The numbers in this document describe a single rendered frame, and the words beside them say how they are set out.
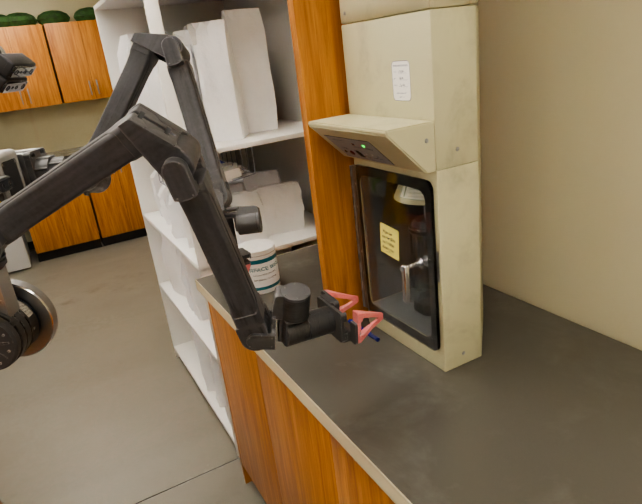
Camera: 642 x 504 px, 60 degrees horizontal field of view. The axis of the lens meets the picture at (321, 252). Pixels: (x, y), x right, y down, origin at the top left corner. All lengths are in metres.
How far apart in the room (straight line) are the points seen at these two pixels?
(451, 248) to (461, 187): 0.13
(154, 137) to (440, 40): 0.56
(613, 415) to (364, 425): 0.48
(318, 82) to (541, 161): 0.60
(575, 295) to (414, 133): 0.69
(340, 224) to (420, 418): 0.56
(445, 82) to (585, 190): 0.50
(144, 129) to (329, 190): 0.67
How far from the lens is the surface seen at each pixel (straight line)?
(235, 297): 1.04
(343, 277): 1.53
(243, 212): 1.41
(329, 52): 1.42
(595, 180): 1.45
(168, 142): 0.88
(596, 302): 1.55
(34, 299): 1.50
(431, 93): 1.13
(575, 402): 1.27
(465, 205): 1.21
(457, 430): 1.17
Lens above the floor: 1.67
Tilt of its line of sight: 20 degrees down
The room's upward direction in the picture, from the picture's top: 7 degrees counter-clockwise
